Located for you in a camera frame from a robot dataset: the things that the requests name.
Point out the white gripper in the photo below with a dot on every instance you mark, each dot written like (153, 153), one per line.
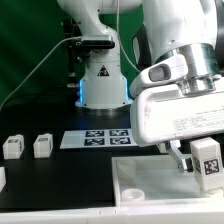
(163, 114)

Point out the white square tabletop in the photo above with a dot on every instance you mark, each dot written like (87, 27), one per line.
(156, 180)

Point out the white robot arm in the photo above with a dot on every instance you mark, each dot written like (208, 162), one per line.
(186, 27)

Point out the white sheet with markers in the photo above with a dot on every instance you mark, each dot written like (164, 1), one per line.
(97, 138)

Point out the white obstacle piece left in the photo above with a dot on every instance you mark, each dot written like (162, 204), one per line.
(2, 178)

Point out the white front table rail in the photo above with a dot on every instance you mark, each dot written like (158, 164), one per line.
(212, 213)

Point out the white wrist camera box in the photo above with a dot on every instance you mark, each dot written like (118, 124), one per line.
(168, 71)

